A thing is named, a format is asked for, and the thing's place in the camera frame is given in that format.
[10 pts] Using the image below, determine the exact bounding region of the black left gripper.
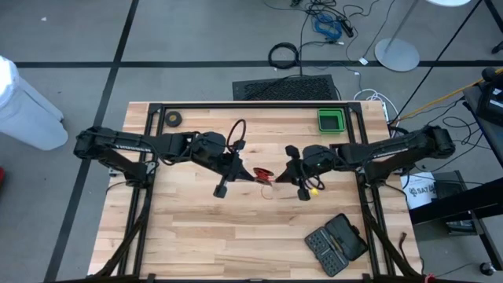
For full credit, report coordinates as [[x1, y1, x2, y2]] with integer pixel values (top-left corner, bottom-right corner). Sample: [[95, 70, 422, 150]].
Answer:
[[192, 131, 256, 199]]

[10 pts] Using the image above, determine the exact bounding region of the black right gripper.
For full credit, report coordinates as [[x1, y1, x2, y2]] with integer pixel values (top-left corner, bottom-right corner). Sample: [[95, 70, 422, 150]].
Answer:
[[274, 144, 343, 201]]

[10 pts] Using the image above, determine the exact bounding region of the red cord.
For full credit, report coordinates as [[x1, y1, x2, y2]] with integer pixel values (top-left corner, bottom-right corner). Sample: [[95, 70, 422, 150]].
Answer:
[[253, 167, 276, 200]]

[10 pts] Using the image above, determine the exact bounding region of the green plastic bin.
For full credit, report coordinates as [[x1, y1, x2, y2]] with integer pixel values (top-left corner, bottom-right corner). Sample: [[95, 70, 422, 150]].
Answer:
[[316, 108, 347, 135]]

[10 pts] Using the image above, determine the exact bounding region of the black bit set case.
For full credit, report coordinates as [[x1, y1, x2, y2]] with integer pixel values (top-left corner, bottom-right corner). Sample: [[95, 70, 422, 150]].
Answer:
[[304, 213, 369, 277]]

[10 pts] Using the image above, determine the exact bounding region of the black floor grate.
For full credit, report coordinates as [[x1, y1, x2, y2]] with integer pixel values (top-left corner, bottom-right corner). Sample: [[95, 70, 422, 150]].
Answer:
[[232, 74, 340, 101]]

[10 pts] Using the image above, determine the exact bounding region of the black tape roll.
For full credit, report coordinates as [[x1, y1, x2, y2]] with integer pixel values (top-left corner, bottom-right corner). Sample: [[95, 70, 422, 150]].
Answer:
[[164, 110, 184, 128]]

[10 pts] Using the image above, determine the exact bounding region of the white round lamp base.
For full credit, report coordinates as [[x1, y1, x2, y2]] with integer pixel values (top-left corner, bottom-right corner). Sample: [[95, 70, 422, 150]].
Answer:
[[373, 0, 472, 72]]

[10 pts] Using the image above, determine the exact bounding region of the black cart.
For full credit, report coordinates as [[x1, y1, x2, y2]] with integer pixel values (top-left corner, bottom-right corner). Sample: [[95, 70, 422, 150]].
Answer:
[[408, 66, 503, 276]]

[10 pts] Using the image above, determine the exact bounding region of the white trash can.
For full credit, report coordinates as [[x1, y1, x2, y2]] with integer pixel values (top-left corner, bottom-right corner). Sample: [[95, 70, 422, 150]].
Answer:
[[0, 54, 68, 152]]

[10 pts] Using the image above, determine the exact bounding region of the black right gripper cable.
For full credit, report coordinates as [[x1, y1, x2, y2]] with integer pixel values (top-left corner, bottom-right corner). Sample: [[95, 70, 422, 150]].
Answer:
[[302, 171, 326, 193]]

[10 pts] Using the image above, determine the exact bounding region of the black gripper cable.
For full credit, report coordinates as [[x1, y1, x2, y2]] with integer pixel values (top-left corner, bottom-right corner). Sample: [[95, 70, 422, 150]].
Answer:
[[225, 119, 248, 154], [302, 171, 326, 193]]

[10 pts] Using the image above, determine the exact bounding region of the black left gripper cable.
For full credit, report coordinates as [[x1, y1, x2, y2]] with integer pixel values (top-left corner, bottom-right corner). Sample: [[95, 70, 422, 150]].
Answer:
[[225, 119, 248, 154]]

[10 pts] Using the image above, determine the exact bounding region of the coiled black cable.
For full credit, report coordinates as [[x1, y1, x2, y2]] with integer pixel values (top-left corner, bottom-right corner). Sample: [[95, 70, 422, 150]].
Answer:
[[267, 42, 300, 71]]

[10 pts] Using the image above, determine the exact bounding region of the white cable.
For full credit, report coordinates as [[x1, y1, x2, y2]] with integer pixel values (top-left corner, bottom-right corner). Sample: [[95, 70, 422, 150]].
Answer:
[[353, 88, 400, 127]]

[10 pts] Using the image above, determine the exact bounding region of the blue cable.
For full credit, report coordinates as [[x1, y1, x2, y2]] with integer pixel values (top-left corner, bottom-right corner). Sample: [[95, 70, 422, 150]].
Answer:
[[313, 13, 343, 40]]

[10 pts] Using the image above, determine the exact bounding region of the yellow floor cable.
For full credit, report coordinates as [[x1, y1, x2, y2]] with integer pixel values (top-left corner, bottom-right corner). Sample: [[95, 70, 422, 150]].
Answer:
[[396, 68, 503, 121]]

